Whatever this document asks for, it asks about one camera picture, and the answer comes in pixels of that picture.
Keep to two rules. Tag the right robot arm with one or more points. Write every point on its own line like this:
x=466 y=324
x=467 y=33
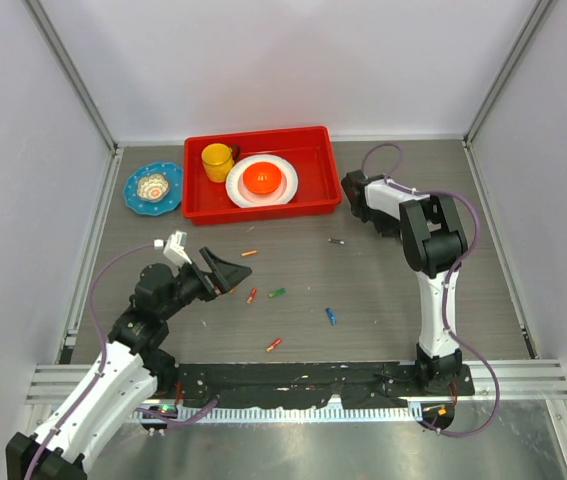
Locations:
x=433 y=242

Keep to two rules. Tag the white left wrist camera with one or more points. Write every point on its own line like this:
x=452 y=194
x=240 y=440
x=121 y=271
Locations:
x=173 y=248

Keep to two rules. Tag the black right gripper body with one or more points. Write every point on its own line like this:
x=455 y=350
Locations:
x=384 y=223

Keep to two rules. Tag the red orange battery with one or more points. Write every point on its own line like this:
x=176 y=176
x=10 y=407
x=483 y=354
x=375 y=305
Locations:
x=251 y=296

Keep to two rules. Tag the small patterned bowl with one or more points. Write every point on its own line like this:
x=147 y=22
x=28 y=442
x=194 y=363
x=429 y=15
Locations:
x=152 y=188

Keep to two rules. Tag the yellow mug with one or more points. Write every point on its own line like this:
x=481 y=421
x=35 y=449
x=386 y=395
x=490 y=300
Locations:
x=218 y=160

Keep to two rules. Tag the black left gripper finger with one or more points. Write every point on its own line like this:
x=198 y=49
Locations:
x=240 y=274
x=220 y=269

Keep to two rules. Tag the blue battery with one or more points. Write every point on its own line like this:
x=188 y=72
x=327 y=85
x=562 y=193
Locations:
x=331 y=317

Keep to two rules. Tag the green battery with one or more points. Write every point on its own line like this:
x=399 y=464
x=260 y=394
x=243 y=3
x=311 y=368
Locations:
x=276 y=293

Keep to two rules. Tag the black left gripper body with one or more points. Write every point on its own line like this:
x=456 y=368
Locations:
x=191 y=284

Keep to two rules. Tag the orange battery left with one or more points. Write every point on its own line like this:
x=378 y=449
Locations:
x=273 y=345

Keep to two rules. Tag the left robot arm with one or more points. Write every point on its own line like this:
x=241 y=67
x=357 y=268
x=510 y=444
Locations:
x=130 y=368

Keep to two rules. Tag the white cable duct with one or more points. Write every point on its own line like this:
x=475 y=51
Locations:
x=332 y=413

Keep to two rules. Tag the blue dotted plate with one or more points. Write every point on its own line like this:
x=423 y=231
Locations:
x=169 y=203

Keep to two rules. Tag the red plastic tray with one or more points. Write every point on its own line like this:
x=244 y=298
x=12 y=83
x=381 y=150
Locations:
x=307 y=149

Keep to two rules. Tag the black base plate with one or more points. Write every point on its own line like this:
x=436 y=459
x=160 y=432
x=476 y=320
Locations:
x=302 y=386

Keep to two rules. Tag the white plate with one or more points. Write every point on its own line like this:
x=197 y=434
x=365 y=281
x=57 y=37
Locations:
x=242 y=198

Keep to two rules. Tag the orange bowl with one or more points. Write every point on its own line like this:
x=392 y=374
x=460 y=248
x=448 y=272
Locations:
x=262 y=178

